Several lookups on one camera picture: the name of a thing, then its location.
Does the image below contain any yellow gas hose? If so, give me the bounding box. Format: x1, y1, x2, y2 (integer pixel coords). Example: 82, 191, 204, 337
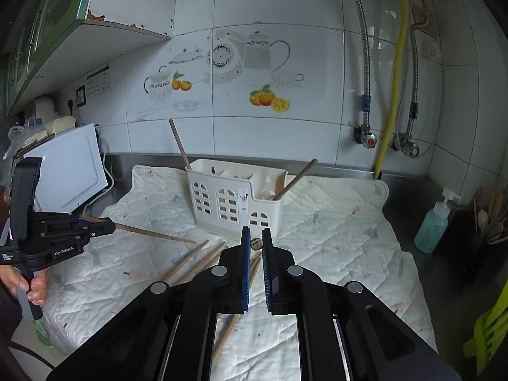
374, 0, 410, 180

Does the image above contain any red knob water valve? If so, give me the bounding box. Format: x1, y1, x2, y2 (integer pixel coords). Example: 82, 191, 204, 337
348, 122, 378, 150

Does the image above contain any white countertop appliance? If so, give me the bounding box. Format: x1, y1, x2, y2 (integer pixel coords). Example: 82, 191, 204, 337
22, 122, 110, 214

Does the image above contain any white plastic utensil holder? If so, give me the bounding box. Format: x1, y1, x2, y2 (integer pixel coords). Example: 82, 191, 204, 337
186, 158, 289, 243

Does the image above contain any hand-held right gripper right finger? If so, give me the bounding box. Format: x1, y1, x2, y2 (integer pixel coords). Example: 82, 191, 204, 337
261, 228, 463, 381

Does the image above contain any white plastic kettle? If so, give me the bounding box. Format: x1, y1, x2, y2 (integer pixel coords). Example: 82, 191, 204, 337
32, 95, 57, 124

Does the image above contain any printed wall label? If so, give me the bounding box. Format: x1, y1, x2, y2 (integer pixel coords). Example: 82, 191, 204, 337
86, 65, 112, 98

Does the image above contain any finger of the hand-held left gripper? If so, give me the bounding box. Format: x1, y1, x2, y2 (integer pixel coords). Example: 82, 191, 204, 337
32, 211, 86, 227
43, 219, 117, 244

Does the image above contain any black cable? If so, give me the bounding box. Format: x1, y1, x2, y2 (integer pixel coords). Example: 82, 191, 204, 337
11, 340, 57, 371

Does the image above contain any green wall cabinet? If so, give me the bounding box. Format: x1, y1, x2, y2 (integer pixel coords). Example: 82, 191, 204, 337
0, 0, 176, 117

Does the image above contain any white power cable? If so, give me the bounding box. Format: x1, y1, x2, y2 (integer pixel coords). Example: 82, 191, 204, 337
83, 127, 117, 216

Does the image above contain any person's left hand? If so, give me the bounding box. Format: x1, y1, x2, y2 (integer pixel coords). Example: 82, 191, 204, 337
0, 265, 49, 307

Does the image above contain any chrome water valve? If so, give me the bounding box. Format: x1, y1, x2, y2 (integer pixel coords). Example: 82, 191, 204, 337
396, 132, 420, 158

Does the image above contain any white quilted mat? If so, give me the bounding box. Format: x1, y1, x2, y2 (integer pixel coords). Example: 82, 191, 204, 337
39, 164, 438, 381

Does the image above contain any clear plastic food bag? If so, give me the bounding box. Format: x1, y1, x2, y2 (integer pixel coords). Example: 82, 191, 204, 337
3, 116, 77, 160

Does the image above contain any blue soap pump bottle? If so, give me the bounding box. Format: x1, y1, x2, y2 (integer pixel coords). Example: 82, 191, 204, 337
414, 188, 462, 255

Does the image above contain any green plastic chair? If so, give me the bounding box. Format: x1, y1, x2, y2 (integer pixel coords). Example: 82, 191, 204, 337
462, 286, 508, 374

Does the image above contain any green plastic basket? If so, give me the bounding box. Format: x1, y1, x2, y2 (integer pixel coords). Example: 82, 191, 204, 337
33, 317, 55, 350

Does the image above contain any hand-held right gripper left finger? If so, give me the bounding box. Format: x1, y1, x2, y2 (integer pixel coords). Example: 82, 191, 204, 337
45, 226, 251, 381

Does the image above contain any black cutlery holder with spoons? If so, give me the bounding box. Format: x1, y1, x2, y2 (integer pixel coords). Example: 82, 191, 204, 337
462, 184, 508, 284

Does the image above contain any corrugated metal hose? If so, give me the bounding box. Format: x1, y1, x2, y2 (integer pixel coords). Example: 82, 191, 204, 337
332, 0, 374, 130
393, 0, 432, 155

